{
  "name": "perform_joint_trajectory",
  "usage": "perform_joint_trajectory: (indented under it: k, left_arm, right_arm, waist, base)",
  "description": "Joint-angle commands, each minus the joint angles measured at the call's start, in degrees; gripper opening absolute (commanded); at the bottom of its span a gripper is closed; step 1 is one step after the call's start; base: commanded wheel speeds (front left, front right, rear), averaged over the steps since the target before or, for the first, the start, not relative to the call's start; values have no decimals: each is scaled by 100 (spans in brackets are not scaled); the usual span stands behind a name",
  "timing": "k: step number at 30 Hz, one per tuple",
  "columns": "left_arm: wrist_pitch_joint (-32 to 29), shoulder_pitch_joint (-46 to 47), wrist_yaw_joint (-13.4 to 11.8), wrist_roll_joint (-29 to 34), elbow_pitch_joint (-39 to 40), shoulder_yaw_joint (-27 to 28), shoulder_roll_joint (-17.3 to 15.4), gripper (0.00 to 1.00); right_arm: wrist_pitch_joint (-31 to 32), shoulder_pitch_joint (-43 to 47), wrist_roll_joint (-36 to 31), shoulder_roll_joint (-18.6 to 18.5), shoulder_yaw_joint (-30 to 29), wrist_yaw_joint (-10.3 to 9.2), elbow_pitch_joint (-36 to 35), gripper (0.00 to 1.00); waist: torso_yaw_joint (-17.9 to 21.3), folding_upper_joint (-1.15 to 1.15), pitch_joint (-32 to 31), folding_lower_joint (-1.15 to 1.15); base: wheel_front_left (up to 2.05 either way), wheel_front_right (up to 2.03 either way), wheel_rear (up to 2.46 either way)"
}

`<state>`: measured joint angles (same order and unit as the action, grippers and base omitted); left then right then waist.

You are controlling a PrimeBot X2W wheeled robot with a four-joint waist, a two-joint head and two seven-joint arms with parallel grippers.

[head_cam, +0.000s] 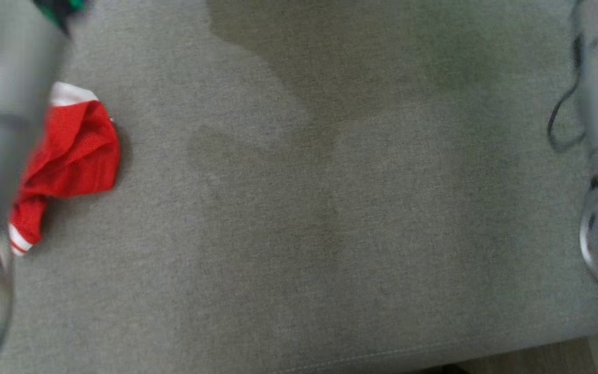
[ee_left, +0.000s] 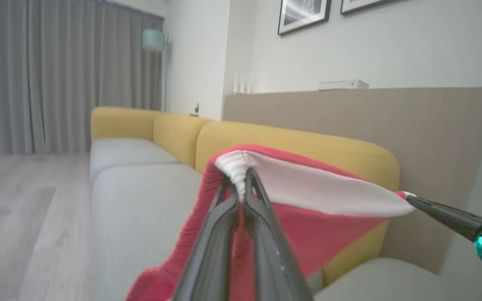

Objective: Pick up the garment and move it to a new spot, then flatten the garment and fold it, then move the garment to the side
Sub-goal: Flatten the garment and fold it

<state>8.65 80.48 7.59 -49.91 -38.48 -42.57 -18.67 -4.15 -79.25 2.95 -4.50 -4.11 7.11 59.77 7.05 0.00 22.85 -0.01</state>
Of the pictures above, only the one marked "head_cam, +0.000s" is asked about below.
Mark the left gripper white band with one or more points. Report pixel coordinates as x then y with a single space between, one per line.
60 10

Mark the red white shorts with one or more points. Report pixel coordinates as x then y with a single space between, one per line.
76 161

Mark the large grey sofa seat cushion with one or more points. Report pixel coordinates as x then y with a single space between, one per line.
304 208

